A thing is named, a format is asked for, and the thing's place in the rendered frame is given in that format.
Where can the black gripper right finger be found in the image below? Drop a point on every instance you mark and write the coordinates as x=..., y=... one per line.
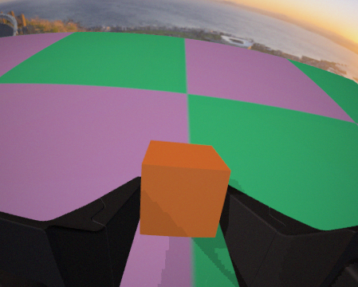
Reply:
x=270, y=249

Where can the orange block with dark blue square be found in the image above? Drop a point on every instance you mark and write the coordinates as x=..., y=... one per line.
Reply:
x=183, y=186

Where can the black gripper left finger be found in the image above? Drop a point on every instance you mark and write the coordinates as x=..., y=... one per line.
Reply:
x=88, y=247

